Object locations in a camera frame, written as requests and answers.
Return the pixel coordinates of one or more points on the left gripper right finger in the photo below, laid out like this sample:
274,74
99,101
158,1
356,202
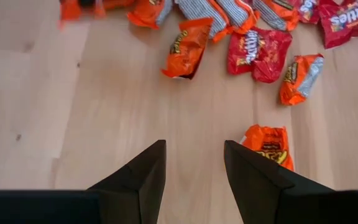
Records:
253,193

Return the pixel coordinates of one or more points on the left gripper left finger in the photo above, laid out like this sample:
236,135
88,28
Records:
135,193

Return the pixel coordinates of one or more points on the red Skittles candy bag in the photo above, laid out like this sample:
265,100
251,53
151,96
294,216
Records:
343,21
309,9
256,53

